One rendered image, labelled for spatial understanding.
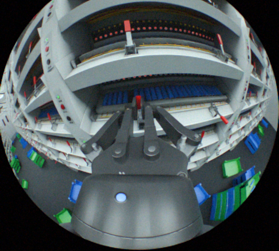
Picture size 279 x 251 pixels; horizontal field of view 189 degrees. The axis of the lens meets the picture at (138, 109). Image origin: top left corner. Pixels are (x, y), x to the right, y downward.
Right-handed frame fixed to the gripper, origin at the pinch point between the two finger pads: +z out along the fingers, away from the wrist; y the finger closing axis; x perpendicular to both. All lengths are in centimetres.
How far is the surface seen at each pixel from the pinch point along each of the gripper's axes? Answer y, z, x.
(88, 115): -17.7, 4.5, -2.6
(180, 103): 13.1, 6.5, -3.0
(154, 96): 5.0, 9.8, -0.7
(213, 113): 25.7, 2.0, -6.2
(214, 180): 66, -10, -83
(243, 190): 56, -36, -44
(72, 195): -73, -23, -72
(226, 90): 42.3, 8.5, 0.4
